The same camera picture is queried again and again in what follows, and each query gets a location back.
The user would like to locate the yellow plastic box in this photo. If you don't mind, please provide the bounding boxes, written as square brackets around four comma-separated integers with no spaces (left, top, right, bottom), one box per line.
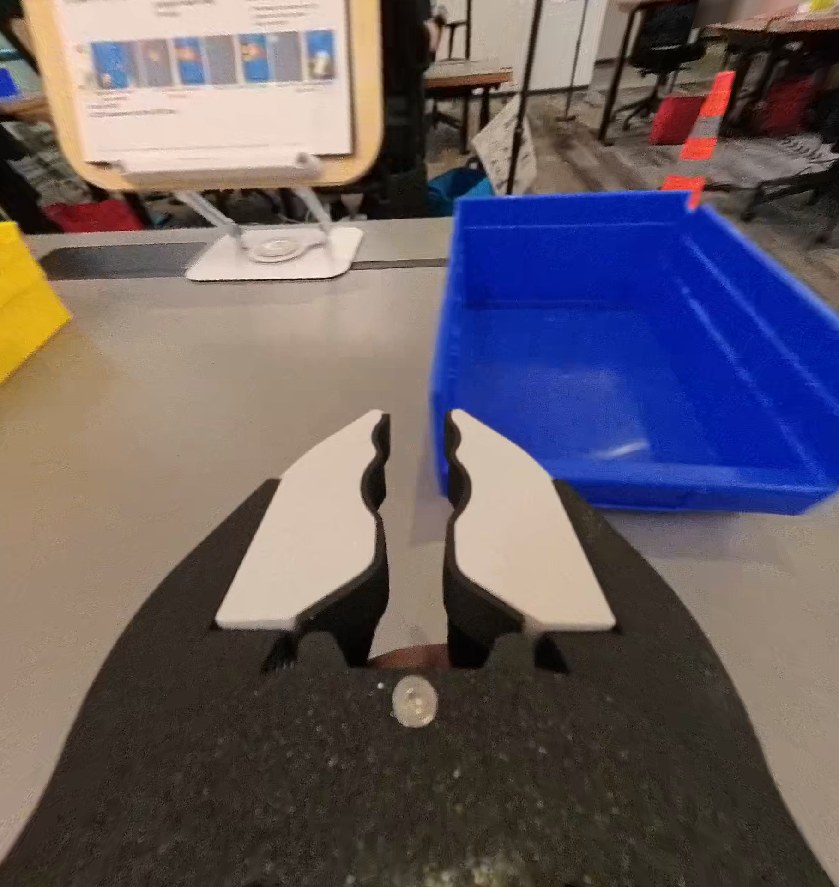
[0,222,72,411]

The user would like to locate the red bag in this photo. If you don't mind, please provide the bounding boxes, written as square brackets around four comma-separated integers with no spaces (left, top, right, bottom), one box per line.
[44,201,145,234]
[649,93,709,147]
[754,76,820,137]

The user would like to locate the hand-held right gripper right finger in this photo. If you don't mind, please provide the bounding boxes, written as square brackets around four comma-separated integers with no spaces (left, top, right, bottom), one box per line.
[442,409,617,669]

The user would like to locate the black office chair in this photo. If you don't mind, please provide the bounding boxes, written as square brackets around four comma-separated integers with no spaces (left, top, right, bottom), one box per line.
[612,0,709,130]

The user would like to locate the wooden board with instruction poster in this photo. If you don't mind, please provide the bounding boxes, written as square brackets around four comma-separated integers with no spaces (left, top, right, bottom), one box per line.
[21,0,386,193]

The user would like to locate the black tripod stand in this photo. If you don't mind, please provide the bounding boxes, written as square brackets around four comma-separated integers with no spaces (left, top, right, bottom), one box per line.
[504,0,546,197]

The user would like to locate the small wooden table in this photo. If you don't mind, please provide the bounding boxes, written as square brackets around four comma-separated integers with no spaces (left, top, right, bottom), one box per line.
[423,61,515,157]

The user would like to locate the orange traffic cone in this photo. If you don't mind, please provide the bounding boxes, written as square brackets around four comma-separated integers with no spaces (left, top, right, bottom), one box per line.
[658,69,737,210]

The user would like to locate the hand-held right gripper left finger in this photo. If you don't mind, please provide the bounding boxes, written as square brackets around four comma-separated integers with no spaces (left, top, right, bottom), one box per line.
[214,409,392,669]

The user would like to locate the white printed sheet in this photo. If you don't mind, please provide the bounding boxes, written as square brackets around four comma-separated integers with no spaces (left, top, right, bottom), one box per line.
[471,93,539,197]

